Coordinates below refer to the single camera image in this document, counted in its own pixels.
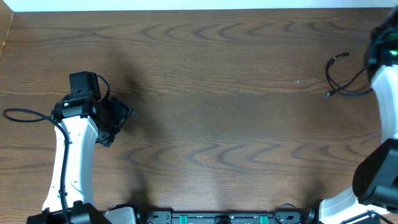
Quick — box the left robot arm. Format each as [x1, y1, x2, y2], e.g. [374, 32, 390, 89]
[27, 71, 133, 223]

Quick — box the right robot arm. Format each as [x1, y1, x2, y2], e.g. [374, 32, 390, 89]
[309, 7, 397, 223]

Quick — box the left camera black cable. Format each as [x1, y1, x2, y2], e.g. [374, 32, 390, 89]
[2, 108, 72, 224]

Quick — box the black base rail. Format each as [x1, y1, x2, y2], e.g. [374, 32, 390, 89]
[102, 203, 382, 224]

